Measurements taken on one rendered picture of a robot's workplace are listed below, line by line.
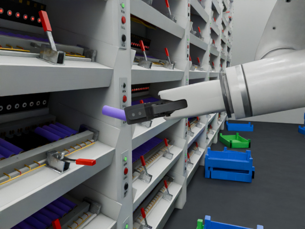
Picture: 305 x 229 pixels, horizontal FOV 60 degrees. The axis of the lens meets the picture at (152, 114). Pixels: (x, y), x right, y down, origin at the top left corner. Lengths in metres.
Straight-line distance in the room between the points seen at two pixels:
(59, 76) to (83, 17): 0.24
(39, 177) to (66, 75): 0.18
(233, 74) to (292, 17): 0.14
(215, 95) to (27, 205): 0.33
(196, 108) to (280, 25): 0.20
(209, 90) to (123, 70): 0.33
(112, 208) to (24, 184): 0.31
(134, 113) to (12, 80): 0.19
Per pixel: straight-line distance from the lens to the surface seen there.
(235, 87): 0.40
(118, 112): 0.48
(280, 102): 0.42
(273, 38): 0.50
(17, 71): 0.42
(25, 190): 0.47
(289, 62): 0.42
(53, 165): 0.52
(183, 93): 0.40
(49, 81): 0.47
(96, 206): 0.73
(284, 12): 0.49
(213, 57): 2.69
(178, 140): 1.34
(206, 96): 0.40
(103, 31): 0.66
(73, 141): 0.60
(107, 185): 0.71
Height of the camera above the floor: 0.70
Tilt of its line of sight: 9 degrees down
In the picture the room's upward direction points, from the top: straight up
